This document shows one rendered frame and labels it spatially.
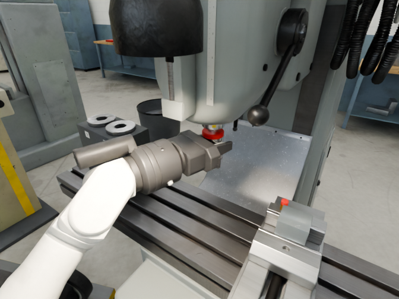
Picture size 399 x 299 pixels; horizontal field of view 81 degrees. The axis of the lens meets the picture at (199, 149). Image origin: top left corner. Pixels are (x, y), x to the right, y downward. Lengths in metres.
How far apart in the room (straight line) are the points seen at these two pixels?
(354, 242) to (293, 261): 1.71
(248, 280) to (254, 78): 0.36
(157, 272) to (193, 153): 0.40
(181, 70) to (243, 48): 0.09
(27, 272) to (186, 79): 0.33
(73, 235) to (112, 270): 1.48
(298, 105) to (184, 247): 0.54
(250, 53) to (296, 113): 0.48
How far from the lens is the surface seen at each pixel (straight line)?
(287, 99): 0.81
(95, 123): 0.82
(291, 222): 0.52
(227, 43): 0.34
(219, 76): 0.35
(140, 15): 0.18
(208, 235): 0.65
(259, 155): 0.86
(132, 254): 1.88
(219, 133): 0.48
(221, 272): 0.59
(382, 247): 2.29
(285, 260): 0.51
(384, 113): 4.19
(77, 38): 7.63
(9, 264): 1.61
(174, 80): 0.35
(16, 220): 2.43
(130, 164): 0.40
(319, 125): 0.84
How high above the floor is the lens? 1.48
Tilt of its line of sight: 30 degrees down
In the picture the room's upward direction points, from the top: straight up
